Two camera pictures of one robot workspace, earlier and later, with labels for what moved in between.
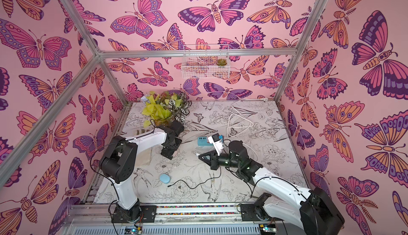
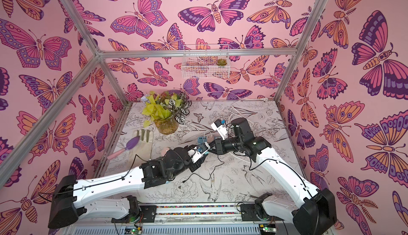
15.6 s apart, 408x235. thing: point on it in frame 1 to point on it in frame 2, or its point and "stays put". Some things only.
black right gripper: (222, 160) to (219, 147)
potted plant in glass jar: (164, 107) stays put
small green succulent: (221, 62) stays put
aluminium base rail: (96, 218) stays put
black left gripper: (168, 153) to (196, 165)
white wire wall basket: (205, 61) stays put
